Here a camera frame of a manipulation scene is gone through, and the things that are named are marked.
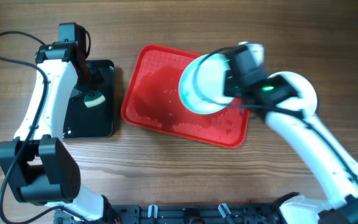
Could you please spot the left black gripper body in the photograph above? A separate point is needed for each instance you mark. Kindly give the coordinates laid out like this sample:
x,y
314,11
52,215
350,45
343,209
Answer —
x,y
88,79

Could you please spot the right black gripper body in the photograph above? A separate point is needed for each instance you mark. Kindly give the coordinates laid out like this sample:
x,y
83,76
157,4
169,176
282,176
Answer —
x,y
229,81

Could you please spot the green yellow sponge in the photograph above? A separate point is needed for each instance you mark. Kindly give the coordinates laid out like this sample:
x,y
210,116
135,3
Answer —
x,y
93,98

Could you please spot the blue plate green smear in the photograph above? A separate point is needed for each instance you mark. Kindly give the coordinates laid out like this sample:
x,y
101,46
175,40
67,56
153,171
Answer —
x,y
201,85

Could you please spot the white plate green smear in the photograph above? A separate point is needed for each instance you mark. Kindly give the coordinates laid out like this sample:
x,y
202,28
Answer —
x,y
302,86

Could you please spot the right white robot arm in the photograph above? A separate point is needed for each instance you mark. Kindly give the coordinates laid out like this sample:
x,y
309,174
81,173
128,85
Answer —
x,y
287,103

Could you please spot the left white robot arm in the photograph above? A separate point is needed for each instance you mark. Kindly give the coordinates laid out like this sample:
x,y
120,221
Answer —
x,y
37,167

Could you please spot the black plastic tray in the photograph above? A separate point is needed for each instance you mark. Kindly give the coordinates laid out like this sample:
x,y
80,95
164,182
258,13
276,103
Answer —
x,y
96,122

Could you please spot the red plastic tray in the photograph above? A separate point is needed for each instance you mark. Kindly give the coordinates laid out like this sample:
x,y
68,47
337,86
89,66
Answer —
x,y
152,101

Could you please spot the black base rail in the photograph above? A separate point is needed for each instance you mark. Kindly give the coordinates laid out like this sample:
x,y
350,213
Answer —
x,y
248,213

